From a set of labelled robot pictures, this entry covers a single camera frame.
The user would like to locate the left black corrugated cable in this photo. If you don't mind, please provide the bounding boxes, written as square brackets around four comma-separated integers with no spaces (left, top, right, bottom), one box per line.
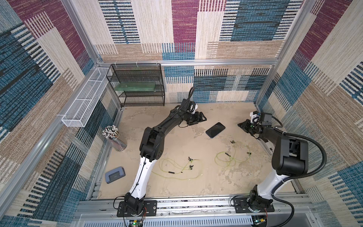
[170,86,195,120]

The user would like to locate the white wire mesh basket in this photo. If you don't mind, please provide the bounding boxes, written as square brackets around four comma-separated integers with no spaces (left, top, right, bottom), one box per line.
[61,68,108,128]

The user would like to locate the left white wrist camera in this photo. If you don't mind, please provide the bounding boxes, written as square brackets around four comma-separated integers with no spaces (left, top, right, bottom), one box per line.
[189,102,198,114]

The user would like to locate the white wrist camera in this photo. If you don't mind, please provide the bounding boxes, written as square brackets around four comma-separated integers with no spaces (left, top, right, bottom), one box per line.
[250,111,261,124]
[189,102,198,114]

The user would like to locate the blue grey stapler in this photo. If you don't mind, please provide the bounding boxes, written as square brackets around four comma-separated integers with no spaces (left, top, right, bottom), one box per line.
[105,166,126,184]

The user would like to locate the green wired earphones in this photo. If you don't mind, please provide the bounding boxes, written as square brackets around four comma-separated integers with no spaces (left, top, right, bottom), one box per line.
[152,157,204,181]
[214,141,252,168]

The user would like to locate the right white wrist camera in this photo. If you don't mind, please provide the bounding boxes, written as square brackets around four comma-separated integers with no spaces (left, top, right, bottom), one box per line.
[250,111,261,124]

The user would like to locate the green board on shelf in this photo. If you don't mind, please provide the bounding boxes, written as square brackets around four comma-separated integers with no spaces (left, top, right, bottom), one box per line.
[114,82,156,92]

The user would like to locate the blue-edged smartphone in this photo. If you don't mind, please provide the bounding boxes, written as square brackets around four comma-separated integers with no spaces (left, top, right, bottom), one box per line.
[206,122,226,139]

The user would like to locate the cup of coloured pencils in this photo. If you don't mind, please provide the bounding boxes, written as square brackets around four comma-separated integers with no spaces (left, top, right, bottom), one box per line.
[102,125,127,152]

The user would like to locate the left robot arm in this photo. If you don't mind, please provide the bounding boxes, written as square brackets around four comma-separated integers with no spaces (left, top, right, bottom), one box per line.
[124,98,207,214]

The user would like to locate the black wire mesh shelf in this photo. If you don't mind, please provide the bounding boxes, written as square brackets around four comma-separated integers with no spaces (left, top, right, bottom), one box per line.
[106,63,165,107]

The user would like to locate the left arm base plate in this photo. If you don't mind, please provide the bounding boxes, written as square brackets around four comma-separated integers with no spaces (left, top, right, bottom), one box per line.
[116,200,157,218]

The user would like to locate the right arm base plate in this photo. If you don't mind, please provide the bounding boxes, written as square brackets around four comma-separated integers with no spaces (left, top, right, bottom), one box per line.
[231,196,275,213]

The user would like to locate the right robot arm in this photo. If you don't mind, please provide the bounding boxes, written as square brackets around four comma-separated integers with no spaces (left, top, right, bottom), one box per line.
[238,111,308,212]

